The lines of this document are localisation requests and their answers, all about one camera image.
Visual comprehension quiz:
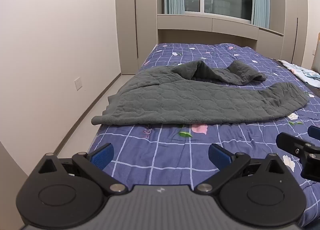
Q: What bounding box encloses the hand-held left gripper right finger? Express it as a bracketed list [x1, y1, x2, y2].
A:
[194, 143, 285, 195]

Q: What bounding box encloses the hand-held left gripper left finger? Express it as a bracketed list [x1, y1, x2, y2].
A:
[37, 142, 128, 195]

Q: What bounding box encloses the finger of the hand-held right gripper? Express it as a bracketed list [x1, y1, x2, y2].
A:
[308, 125, 320, 139]
[276, 132, 320, 179]

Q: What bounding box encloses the grey quilted blanket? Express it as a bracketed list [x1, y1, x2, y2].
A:
[91, 60, 309, 126]

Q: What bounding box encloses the blue checked floral bed blanket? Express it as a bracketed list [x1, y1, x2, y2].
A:
[86, 43, 320, 230]

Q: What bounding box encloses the light floral cloth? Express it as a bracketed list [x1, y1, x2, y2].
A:
[278, 59, 320, 87]

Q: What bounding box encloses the wooden headboard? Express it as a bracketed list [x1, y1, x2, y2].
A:
[311, 33, 320, 74]

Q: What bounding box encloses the beige wardrobe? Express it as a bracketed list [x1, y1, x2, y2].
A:
[268, 0, 320, 69]
[115, 0, 159, 76]

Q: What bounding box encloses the beige overbed cabinet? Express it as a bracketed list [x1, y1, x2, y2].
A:
[157, 13, 284, 57]

